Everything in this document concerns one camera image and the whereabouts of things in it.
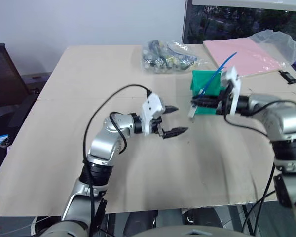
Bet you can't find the blue label box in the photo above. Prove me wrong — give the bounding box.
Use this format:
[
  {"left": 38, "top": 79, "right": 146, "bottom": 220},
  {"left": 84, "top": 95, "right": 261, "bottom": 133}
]
[{"left": 0, "top": 134, "right": 11, "bottom": 147}]

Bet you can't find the small black clip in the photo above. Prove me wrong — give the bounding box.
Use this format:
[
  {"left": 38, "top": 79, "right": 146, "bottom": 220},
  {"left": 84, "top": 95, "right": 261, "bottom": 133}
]
[{"left": 279, "top": 70, "right": 296, "bottom": 85}]

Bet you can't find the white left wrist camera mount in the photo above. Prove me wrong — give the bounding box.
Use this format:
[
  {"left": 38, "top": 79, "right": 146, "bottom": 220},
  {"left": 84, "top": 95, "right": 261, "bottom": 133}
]
[{"left": 141, "top": 92, "right": 166, "bottom": 137}]

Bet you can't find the white coupler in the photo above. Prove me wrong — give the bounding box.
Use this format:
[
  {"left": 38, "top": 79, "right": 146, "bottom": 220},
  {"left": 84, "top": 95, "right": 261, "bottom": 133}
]
[{"left": 187, "top": 104, "right": 198, "bottom": 119}]

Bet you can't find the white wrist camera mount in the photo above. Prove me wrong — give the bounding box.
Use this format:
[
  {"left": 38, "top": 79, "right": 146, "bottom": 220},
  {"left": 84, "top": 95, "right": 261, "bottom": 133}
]
[
  {"left": 221, "top": 65, "right": 242, "bottom": 116},
  {"left": 141, "top": 92, "right": 166, "bottom": 137}
]

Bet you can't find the clear plastic bag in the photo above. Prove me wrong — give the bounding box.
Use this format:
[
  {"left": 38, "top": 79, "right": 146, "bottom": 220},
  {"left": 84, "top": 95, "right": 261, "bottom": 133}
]
[{"left": 248, "top": 29, "right": 296, "bottom": 68}]

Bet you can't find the black chair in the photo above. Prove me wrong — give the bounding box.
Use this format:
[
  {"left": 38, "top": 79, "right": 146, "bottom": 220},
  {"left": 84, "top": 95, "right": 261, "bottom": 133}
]
[{"left": 0, "top": 42, "right": 52, "bottom": 110}]

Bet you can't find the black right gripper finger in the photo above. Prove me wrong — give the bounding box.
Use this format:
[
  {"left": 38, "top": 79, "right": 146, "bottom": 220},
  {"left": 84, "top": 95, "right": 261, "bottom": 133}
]
[
  {"left": 194, "top": 95, "right": 220, "bottom": 102},
  {"left": 190, "top": 99, "right": 220, "bottom": 109}
]

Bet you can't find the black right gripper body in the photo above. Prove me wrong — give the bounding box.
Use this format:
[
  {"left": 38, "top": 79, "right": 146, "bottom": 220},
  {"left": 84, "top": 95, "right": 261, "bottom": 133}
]
[{"left": 216, "top": 88, "right": 231, "bottom": 116}]

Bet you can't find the green bin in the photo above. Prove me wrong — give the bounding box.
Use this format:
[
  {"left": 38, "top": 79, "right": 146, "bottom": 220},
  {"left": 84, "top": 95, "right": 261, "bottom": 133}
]
[{"left": 189, "top": 70, "right": 224, "bottom": 116}]

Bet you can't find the silver robot torso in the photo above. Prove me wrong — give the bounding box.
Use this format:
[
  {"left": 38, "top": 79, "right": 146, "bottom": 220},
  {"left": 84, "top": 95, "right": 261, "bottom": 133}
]
[{"left": 38, "top": 218, "right": 254, "bottom": 237}]

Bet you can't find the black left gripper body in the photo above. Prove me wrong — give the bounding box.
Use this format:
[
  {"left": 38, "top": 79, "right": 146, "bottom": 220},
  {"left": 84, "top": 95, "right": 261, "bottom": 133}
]
[{"left": 150, "top": 115, "right": 167, "bottom": 139}]

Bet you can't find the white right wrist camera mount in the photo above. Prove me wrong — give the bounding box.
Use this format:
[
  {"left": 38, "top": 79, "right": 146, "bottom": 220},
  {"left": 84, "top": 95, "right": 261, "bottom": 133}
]
[{"left": 221, "top": 65, "right": 242, "bottom": 116}]

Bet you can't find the clear bag of cables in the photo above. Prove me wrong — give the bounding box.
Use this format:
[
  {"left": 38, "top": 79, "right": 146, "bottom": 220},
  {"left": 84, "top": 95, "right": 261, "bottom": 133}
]
[{"left": 140, "top": 39, "right": 199, "bottom": 75}]

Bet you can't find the pink sheet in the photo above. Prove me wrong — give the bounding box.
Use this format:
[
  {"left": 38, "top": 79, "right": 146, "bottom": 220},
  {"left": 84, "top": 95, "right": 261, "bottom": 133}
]
[{"left": 202, "top": 38, "right": 291, "bottom": 78}]

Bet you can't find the blue cable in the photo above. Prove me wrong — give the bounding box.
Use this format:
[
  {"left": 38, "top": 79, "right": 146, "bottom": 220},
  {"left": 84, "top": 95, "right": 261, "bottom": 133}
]
[{"left": 199, "top": 51, "right": 238, "bottom": 97}]

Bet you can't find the dark window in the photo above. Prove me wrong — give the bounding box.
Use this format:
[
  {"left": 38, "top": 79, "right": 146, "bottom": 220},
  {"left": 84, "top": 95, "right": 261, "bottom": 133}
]
[{"left": 182, "top": 0, "right": 296, "bottom": 45}]

